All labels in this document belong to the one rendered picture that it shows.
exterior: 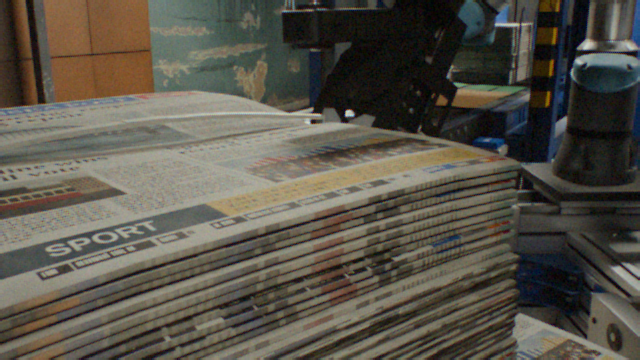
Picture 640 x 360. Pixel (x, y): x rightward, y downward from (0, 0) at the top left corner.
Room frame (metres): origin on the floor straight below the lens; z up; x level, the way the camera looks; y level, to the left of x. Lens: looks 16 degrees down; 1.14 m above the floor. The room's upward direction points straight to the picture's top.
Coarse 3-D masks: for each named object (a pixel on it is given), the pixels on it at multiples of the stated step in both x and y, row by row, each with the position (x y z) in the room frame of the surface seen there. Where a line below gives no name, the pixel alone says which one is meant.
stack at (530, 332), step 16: (528, 320) 0.59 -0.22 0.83; (512, 336) 0.56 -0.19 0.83; (528, 336) 0.56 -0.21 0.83; (544, 336) 0.56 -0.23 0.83; (560, 336) 0.56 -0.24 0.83; (576, 336) 0.56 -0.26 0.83; (528, 352) 0.53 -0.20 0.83; (544, 352) 0.53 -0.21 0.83; (560, 352) 0.53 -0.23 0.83; (576, 352) 0.53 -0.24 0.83; (592, 352) 0.53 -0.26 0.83; (608, 352) 0.53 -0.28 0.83
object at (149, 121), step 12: (132, 120) 0.39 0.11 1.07; (144, 120) 0.39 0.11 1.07; (156, 120) 0.39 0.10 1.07; (168, 120) 0.40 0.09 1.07; (180, 120) 0.40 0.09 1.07; (192, 120) 0.41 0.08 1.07; (48, 132) 0.36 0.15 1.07; (60, 132) 0.36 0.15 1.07; (72, 132) 0.36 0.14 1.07; (84, 132) 0.36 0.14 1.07; (96, 132) 0.37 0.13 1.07; (0, 144) 0.34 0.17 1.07; (12, 144) 0.34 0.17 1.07; (24, 144) 0.34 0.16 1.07
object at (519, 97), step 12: (456, 84) 2.89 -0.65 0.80; (468, 84) 2.88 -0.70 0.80; (504, 96) 2.47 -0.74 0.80; (516, 96) 2.51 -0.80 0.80; (528, 96) 2.53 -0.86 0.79; (456, 108) 2.23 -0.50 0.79; (468, 108) 2.21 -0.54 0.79; (492, 108) 2.21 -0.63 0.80; (504, 108) 2.22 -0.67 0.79; (516, 108) 2.26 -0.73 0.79; (492, 120) 2.15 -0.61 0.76; (504, 120) 2.15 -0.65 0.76; (516, 120) 2.29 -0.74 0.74; (492, 132) 2.15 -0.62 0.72; (504, 132) 2.15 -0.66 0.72
